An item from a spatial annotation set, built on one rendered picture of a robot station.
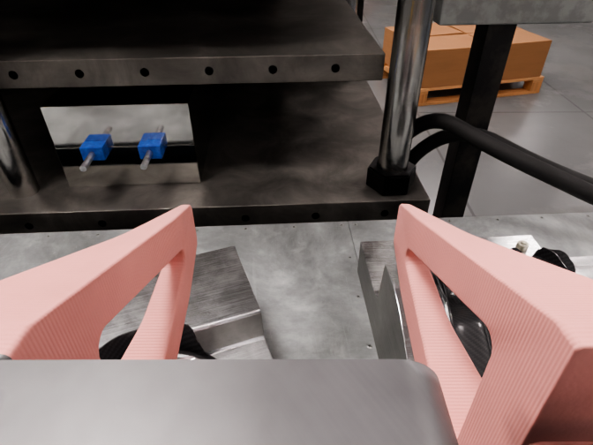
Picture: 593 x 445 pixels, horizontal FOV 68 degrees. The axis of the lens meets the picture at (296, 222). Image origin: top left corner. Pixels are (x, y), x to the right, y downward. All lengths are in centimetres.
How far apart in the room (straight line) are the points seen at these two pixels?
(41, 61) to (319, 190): 55
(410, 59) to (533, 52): 310
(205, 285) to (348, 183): 49
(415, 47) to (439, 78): 268
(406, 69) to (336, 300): 41
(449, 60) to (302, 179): 263
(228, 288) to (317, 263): 23
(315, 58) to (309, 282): 41
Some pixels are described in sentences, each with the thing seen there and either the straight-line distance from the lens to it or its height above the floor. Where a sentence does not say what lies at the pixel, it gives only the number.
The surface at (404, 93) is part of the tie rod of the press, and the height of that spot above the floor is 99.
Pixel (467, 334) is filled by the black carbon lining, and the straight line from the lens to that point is 49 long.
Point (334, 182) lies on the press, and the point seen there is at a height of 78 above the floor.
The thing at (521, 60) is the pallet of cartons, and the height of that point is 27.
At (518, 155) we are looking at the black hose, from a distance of 83.
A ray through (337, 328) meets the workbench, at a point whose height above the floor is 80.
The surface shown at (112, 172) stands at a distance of 97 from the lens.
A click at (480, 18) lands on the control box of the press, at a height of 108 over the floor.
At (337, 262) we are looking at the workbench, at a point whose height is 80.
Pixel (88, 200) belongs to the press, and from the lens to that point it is 96.
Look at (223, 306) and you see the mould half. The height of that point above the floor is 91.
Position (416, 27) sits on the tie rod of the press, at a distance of 79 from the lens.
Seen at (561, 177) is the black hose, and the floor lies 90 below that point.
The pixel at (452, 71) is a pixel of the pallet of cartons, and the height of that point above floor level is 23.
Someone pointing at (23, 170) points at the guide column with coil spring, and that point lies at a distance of 101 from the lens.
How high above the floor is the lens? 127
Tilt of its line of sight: 37 degrees down
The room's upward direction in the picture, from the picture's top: straight up
